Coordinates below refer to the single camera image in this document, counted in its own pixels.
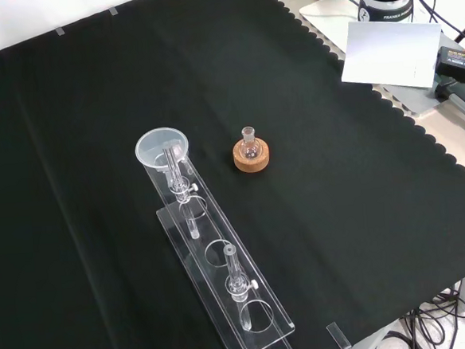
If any grey green clamp handle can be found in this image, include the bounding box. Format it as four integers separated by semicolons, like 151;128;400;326
433;79;465;130

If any cork ring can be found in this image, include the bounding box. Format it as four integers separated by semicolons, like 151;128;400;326
232;138;273;175

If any pale grey board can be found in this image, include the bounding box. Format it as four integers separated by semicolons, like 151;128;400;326
298;0;457;124

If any clear plastic funnel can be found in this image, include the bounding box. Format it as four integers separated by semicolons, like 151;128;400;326
133;125;193;178

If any small glass round-bottom flask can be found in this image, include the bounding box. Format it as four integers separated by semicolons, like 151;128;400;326
240;125;263;161

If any black table cloth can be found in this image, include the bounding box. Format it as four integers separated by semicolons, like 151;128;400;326
0;0;465;349

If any black power adapter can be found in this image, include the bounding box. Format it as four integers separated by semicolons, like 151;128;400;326
433;44;465;89

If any black cable bundle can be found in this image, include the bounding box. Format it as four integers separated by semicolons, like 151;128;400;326
377;280;465;349

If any transparent acrylic funnel stand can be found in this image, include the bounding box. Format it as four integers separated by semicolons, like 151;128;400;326
138;132;299;349

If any white card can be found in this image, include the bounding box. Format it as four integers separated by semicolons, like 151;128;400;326
337;14;447;96

